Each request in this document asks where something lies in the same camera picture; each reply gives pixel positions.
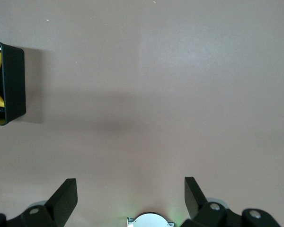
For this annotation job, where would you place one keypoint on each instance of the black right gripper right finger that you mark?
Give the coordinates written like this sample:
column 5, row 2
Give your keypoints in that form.
column 210, row 215

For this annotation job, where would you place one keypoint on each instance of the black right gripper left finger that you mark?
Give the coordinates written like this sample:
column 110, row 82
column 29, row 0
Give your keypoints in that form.
column 56, row 208

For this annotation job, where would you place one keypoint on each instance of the black plastic box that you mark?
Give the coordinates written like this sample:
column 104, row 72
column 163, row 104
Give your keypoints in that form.
column 14, row 82

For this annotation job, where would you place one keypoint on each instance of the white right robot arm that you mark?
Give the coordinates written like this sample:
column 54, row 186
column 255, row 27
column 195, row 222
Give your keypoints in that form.
column 151, row 221

